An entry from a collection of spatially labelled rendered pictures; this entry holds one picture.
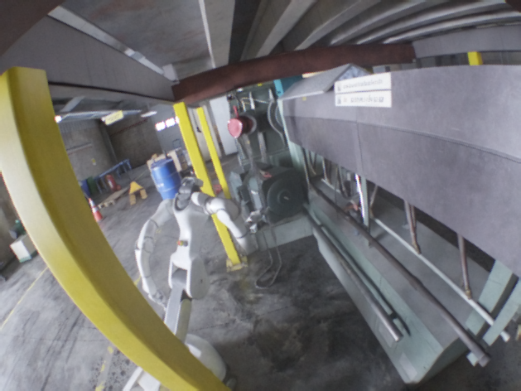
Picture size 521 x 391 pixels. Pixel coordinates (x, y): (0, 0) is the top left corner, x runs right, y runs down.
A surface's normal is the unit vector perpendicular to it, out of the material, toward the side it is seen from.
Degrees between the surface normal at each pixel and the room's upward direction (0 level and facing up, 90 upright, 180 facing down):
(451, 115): 78
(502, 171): 90
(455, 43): 90
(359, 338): 0
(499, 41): 90
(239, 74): 90
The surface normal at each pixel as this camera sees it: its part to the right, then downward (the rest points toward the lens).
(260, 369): -0.25, -0.89
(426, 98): -0.99, 0.11
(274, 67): 0.15, 0.35
